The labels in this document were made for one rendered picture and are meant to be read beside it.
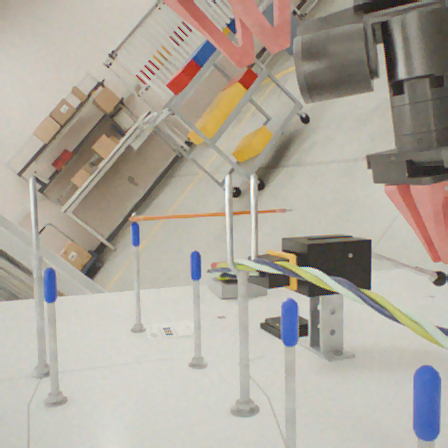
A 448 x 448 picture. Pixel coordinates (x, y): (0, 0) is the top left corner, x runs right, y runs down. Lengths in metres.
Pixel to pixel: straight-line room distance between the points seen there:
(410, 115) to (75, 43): 8.44
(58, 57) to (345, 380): 8.47
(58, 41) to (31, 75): 0.63
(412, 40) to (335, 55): 0.06
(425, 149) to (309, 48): 0.12
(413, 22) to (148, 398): 0.33
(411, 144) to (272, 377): 0.21
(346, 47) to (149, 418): 0.31
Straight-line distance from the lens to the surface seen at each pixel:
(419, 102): 0.47
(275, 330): 0.49
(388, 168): 0.49
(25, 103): 8.64
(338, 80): 0.48
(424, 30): 0.47
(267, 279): 0.40
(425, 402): 0.18
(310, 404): 0.37
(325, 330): 0.44
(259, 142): 4.61
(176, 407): 0.36
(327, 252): 0.42
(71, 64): 8.76
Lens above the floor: 1.33
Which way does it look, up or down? 17 degrees down
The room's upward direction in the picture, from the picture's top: 49 degrees counter-clockwise
